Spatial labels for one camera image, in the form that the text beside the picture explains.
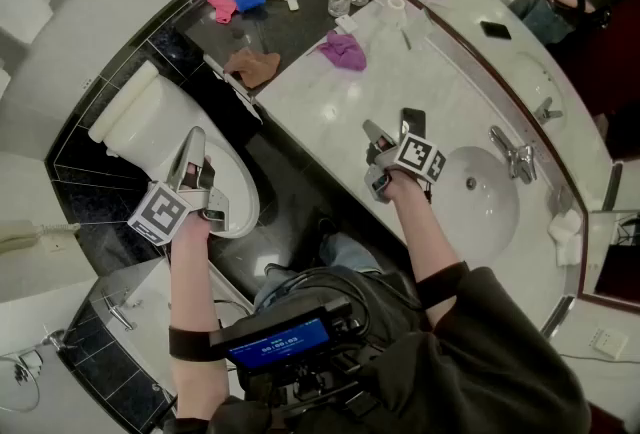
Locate person's left forearm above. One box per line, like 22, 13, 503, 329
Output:
167, 216, 231, 423

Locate black shoe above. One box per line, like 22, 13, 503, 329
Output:
314, 216, 341, 243

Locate white sink basin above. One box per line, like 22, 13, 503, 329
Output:
446, 145, 521, 268

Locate person's left hand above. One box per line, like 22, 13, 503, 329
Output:
182, 155, 217, 190

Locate brown cloth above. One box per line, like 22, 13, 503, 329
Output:
223, 46, 282, 91

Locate white folded towel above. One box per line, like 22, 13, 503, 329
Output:
547, 209, 584, 268

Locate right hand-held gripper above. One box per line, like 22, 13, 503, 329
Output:
362, 119, 447, 203

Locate white toilet lid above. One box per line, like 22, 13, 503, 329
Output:
197, 126, 261, 241

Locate beige wall telephone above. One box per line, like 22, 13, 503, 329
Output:
0, 219, 81, 256

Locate framed wall mirror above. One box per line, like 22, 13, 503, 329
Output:
332, 0, 640, 308

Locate white toilet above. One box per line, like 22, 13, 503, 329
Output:
88, 60, 261, 241

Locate purple cloth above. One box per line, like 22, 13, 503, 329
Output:
317, 30, 369, 72

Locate person's right forearm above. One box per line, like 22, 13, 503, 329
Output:
387, 170, 471, 328

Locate person's black jacket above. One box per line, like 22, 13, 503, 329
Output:
159, 266, 594, 434

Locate person's legs in blue jeans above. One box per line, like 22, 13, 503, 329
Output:
252, 231, 386, 318

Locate black smartphone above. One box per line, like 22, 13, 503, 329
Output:
401, 107, 427, 139

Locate chrome sink faucet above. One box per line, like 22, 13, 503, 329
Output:
488, 124, 539, 184

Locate chrome toilet paper holder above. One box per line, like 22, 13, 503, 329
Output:
202, 54, 264, 123

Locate black chest-mounted recorder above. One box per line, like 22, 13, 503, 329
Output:
208, 296, 386, 408

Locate chrome towel ring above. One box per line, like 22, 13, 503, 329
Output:
0, 329, 66, 413

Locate black elastic armband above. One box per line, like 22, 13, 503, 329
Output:
414, 260, 471, 313
168, 325, 226, 363

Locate white bathtub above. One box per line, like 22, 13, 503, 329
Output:
89, 256, 251, 398

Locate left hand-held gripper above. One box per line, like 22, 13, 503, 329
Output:
127, 125, 231, 247

